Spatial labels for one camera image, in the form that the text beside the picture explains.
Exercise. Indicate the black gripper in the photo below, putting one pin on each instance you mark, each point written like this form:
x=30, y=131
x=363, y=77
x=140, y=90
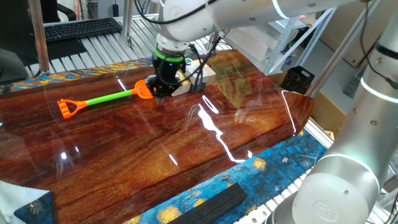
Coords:
x=166, y=71

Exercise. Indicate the orange green toy shovel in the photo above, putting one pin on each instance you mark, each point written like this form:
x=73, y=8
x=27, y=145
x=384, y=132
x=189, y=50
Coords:
x=102, y=98

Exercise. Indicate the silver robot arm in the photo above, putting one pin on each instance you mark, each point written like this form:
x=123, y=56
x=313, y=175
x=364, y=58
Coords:
x=342, y=174

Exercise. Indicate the light wooden block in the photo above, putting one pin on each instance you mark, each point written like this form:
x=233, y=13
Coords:
x=211, y=74

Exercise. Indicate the black keyboard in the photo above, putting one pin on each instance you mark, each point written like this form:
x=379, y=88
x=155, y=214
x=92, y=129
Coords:
x=81, y=29

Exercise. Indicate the black desk mat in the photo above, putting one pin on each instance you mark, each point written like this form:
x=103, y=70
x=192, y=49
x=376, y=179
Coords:
x=65, y=49

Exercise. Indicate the black foam block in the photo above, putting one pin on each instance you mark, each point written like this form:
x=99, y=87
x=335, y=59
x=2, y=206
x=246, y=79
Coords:
x=211, y=205

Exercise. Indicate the white shelf rack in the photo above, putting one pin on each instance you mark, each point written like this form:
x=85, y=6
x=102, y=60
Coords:
x=280, y=46

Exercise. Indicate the black office chair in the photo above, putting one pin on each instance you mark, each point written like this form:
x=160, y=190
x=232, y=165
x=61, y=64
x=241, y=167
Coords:
x=59, y=9

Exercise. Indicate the black plastic crate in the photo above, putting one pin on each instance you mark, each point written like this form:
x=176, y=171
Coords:
x=297, y=79

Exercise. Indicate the blue starry painting cloth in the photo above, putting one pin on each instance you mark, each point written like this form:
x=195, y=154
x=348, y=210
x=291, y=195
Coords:
x=280, y=161

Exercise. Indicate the black monitor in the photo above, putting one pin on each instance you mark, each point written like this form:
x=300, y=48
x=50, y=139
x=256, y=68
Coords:
x=12, y=31

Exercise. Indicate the cardboard box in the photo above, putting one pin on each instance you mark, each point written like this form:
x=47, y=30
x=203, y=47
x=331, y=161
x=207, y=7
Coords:
x=329, y=115

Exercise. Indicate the grey stacked crates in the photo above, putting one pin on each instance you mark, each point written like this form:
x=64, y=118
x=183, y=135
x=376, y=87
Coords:
x=353, y=85

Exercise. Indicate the brown wooden board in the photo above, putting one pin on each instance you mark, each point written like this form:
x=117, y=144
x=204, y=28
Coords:
x=345, y=34

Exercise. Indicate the red button switch box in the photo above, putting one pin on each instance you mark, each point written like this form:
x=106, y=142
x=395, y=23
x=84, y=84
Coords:
x=196, y=79

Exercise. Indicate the green button switch box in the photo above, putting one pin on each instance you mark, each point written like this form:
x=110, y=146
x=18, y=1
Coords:
x=188, y=61

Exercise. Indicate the aluminium frame post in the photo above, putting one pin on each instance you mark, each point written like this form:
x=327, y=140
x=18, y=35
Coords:
x=127, y=21
x=38, y=37

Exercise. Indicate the slanted aluminium frame bar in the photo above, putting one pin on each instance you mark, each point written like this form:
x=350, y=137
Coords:
x=339, y=53

